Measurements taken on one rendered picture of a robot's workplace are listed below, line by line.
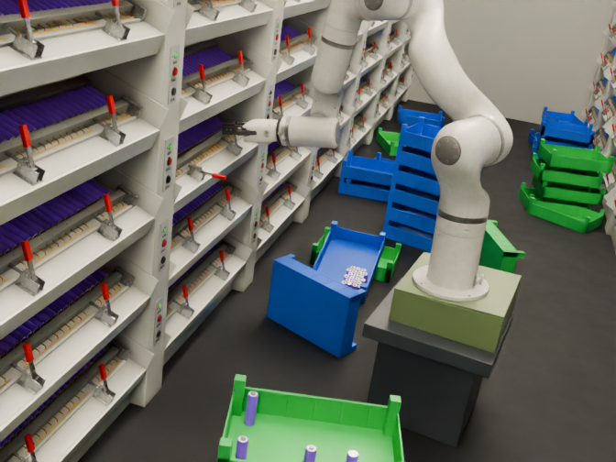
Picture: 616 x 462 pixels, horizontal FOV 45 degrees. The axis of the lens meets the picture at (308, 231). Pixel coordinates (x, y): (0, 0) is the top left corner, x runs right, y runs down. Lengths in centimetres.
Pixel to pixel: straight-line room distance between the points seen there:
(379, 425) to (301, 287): 90
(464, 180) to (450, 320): 35
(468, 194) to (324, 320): 67
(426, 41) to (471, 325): 67
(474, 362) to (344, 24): 89
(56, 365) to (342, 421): 55
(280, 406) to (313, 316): 87
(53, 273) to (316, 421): 55
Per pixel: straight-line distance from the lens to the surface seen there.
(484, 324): 183
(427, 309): 185
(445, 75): 179
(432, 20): 186
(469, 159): 169
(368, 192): 353
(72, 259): 148
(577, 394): 237
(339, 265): 268
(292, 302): 229
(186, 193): 185
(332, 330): 221
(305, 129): 206
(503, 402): 222
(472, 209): 179
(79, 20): 144
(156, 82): 163
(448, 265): 184
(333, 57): 198
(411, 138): 298
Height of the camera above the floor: 117
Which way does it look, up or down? 22 degrees down
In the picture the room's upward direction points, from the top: 8 degrees clockwise
